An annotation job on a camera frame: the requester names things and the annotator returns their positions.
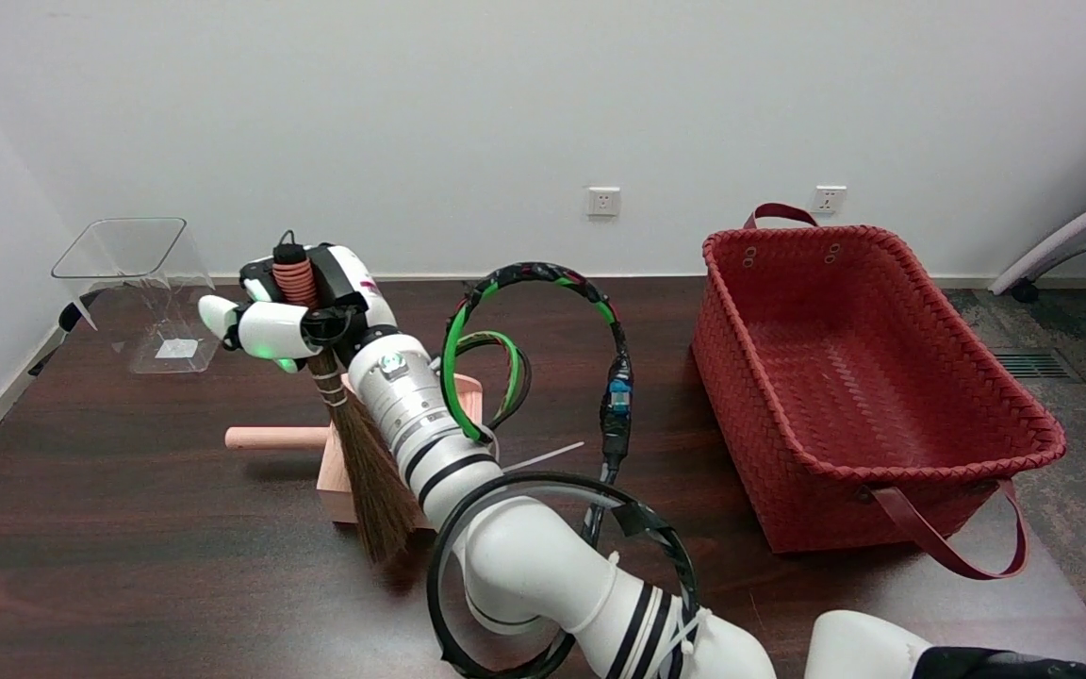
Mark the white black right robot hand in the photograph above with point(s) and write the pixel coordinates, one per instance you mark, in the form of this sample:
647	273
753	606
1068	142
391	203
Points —
354	283

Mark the brown straw hand broom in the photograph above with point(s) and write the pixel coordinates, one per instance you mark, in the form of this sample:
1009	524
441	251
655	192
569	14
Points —
373	481

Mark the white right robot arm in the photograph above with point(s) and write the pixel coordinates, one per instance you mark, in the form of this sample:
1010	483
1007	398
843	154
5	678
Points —
524	556

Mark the light wooden dustpan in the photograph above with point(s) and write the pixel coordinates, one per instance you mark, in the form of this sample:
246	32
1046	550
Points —
270	438

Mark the clear plastic container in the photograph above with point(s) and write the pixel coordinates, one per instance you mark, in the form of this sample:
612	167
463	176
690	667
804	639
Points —
142	283

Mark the white zip tie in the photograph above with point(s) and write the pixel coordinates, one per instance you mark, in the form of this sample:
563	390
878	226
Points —
543	456

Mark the red woven basket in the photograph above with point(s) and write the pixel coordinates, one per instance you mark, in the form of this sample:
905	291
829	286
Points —
882	377

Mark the metal floor vent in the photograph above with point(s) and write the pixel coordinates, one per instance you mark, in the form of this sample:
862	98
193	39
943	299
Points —
1033	364

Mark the grey office chair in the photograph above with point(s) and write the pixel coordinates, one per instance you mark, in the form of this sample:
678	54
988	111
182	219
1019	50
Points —
1071	231

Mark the white wall socket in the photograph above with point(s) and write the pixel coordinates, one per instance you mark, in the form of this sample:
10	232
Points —
829	199
603	201

